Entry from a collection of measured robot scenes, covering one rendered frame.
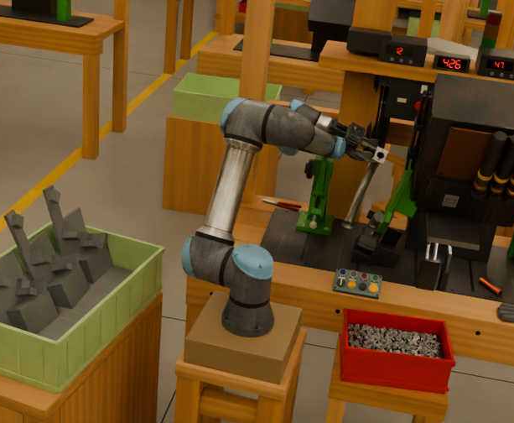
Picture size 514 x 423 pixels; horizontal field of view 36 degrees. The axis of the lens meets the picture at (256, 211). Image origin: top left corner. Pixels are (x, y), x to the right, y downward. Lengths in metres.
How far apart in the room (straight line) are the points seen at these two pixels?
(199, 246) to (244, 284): 0.17
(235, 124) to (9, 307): 0.84
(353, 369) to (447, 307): 0.45
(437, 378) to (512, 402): 1.51
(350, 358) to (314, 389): 1.31
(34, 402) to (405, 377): 1.04
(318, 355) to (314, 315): 1.22
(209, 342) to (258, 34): 1.22
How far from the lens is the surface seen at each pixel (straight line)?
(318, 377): 3.68
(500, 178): 2.42
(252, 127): 2.22
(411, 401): 2.36
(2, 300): 2.37
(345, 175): 3.03
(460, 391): 3.81
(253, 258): 2.15
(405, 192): 2.65
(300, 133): 2.22
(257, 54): 2.93
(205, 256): 2.20
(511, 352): 2.66
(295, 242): 2.82
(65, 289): 2.46
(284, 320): 2.32
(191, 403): 2.32
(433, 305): 2.60
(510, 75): 2.81
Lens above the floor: 2.20
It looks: 26 degrees down
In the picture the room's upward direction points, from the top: 6 degrees clockwise
